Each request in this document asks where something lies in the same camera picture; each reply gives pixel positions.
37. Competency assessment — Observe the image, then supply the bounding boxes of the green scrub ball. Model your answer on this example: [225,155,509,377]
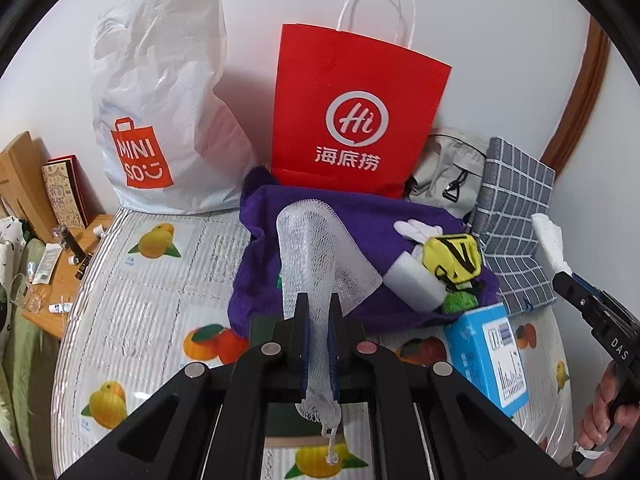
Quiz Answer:
[442,287,479,315]

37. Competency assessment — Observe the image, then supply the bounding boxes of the white tissue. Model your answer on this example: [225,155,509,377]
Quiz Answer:
[530,212,569,274]

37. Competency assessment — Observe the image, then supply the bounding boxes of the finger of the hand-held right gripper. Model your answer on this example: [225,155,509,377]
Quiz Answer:
[552,270,599,329]
[572,271,614,312]

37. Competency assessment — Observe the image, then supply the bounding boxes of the clear drinking glass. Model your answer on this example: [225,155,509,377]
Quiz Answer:
[7,273,41,311]

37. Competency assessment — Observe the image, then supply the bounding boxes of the white mesh bath net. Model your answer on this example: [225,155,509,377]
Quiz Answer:
[276,199,384,464]

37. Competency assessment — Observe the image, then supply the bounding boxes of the white plastic shopping bag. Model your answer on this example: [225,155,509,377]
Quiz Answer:
[89,0,259,216]

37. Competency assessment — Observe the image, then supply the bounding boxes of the white sponge block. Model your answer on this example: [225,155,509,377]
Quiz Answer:
[382,253,449,314]

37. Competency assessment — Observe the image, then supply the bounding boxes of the purple fabric storage bin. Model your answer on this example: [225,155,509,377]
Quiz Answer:
[227,165,501,336]

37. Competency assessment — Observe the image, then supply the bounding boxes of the white cream tube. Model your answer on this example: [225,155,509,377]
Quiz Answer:
[32,242,64,286]

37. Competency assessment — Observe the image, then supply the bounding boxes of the wooden bedside table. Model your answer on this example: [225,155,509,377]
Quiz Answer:
[22,213,116,341]

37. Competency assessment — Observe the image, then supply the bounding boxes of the red paper carrier bag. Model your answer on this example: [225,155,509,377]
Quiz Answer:
[269,0,454,200]

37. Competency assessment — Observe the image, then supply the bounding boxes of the grey backpack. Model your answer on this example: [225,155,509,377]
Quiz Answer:
[403,128,489,221]

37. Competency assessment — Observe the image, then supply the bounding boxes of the grey checked cushion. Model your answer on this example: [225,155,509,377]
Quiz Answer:
[482,252,560,317]
[469,137,557,261]

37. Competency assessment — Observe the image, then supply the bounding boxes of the white dark-print pillow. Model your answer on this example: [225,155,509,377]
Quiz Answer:
[0,214,26,281]

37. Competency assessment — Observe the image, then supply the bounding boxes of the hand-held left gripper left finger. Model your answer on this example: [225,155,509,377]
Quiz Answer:
[60,293,313,480]

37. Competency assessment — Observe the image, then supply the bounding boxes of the dark small bottle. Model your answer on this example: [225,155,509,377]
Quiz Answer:
[52,224,94,281]

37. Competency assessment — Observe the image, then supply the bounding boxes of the person's right hand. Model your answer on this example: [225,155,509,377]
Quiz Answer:
[575,360,624,454]

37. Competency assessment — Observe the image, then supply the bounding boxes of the blue tissue pack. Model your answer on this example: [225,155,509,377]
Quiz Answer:
[443,302,531,419]

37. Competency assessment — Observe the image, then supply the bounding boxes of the fruit print tablecloth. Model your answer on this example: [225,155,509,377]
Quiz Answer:
[52,209,577,480]

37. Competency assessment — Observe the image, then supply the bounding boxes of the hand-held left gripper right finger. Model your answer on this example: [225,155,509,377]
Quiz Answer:
[328,296,577,480]

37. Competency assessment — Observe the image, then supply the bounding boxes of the wooden bed headboard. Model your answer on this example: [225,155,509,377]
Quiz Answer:
[0,130,56,236]

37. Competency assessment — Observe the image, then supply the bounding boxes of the patterned hardcover book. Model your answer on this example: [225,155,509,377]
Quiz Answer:
[40,154,90,229]

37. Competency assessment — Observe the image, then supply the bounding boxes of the yellow pouch black straps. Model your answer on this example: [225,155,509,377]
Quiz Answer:
[417,232,484,291]

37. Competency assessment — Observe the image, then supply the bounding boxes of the brown wooden door frame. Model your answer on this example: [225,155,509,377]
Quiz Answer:
[542,14,611,177]

